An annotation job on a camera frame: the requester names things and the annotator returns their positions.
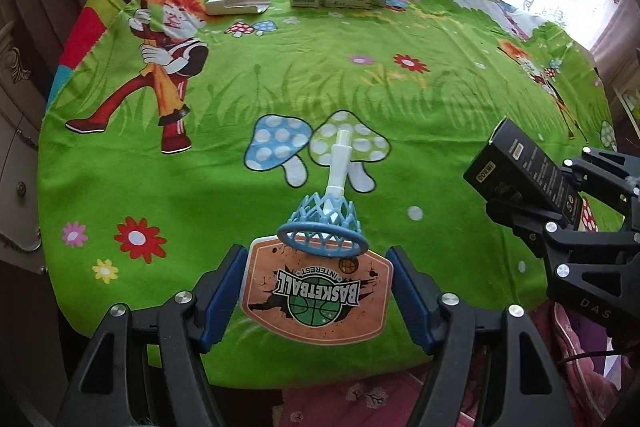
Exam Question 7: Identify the colourful cartoon tablecloth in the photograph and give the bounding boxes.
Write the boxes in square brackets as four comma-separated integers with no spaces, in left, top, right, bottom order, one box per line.
[38,0,616,336]

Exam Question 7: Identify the toy basketball hoop backboard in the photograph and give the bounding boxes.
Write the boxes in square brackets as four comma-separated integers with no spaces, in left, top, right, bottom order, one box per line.
[240,130,394,346]

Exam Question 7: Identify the ornate cream cabinet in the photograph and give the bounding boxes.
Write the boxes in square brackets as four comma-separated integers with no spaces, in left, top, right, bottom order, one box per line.
[0,22,48,275]

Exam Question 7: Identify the white open box tray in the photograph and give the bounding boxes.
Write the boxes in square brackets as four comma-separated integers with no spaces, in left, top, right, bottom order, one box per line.
[205,0,271,16]

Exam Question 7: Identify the black tall product box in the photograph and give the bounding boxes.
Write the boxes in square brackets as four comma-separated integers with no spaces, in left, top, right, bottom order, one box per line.
[463,118,582,229]

